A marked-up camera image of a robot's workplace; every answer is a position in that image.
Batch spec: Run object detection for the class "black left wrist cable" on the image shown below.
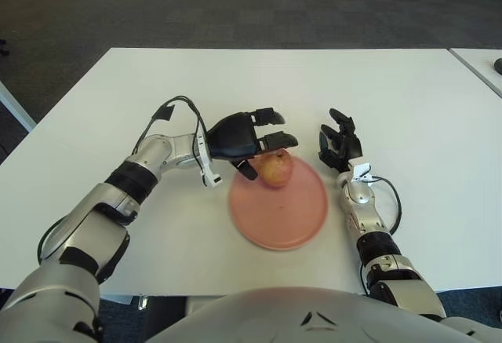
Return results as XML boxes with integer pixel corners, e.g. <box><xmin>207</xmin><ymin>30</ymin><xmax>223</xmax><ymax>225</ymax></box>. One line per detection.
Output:
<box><xmin>133</xmin><ymin>95</ymin><xmax>209</xmax><ymax>163</ymax></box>

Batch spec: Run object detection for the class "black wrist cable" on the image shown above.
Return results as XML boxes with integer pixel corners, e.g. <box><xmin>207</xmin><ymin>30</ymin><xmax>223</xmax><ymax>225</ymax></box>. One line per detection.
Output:
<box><xmin>370</xmin><ymin>176</ymin><xmax>403</xmax><ymax>229</ymax></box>
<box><xmin>133</xmin><ymin>95</ymin><xmax>209</xmax><ymax>163</ymax></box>

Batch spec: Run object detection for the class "red yellow apple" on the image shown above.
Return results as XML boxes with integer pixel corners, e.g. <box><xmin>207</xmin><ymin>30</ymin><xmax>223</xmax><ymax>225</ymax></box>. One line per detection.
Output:
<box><xmin>256</xmin><ymin>150</ymin><xmax>293</xmax><ymax>189</ymax></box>

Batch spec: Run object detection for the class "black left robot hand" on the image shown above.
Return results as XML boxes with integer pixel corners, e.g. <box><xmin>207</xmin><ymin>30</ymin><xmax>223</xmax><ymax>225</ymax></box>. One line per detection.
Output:
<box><xmin>195</xmin><ymin>106</ymin><xmax>300</xmax><ymax>189</ymax></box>

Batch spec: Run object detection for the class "pink round plate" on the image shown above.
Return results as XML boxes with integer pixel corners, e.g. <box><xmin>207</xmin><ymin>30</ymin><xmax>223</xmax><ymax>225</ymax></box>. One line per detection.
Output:
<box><xmin>228</xmin><ymin>154</ymin><xmax>329</xmax><ymax>251</ymax></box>

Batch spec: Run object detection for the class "grey robot torso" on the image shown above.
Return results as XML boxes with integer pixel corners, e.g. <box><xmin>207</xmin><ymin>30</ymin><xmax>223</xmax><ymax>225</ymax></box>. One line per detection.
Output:
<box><xmin>148</xmin><ymin>286</ymin><xmax>487</xmax><ymax>343</ymax></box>

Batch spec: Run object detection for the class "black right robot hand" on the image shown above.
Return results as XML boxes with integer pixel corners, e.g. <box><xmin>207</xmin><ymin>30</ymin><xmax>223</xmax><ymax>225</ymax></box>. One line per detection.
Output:
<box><xmin>318</xmin><ymin>108</ymin><xmax>373</xmax><ymax>183</ymax></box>

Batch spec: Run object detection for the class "black left elbow cable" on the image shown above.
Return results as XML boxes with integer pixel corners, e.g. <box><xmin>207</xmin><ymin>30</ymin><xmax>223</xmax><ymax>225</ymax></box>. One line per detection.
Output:
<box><xmin>37</xmin><ymin>217</ymin><xmax>70</xmax><ymax>264</ymax></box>

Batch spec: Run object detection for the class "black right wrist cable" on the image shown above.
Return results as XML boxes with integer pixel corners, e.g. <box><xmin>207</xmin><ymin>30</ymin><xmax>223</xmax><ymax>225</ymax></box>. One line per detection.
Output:
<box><xmin>370</xmin><ymin>176</ymin><xmax>403</xmax><ymax>229</ymax></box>

